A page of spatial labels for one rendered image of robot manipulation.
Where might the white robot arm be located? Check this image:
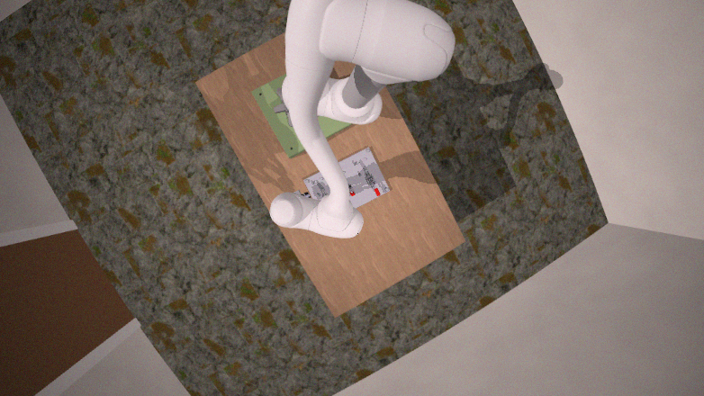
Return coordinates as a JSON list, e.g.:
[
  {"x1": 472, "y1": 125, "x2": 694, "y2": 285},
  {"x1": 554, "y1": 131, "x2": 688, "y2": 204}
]
[{"x1": 270, "y1": 0, "x2": 456, "y2": 239}]

